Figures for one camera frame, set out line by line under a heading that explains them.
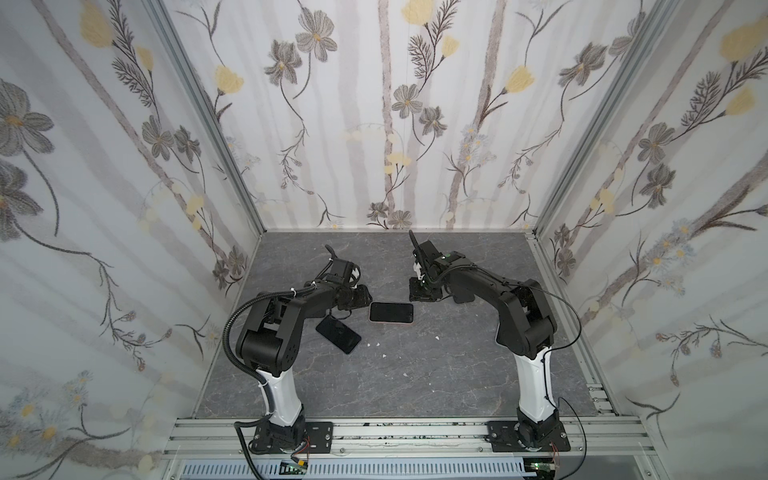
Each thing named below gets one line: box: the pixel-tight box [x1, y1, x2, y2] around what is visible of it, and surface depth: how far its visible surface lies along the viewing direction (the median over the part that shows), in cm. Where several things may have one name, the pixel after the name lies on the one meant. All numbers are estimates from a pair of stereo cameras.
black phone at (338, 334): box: [316, 314, 362, 355], surface depth 95 cm
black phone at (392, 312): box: [370, 302, 414, 323], surface depth 98 cm
